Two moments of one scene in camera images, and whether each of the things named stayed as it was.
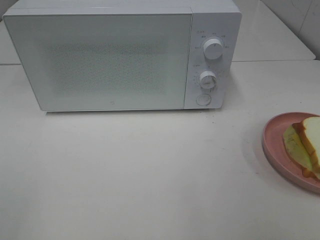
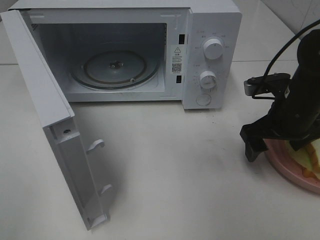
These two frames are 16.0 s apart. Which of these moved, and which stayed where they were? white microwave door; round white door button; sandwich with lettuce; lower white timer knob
Moved: white microwave door
Stayed: lower white timer knob; sandwich with lettuce; round white door button
